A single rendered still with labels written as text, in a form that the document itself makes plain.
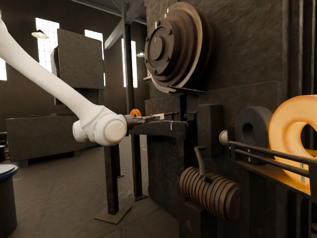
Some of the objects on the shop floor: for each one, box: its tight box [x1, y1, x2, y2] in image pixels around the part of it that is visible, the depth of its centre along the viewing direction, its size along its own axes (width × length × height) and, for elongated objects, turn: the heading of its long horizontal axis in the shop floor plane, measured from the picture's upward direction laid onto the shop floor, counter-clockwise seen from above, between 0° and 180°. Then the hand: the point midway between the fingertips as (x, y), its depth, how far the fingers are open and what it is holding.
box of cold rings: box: [6, 115, 86, 168], centre depth 280 cm, size 103×83×79 cm
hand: (158, 116), depth 83 cm, fingers closed
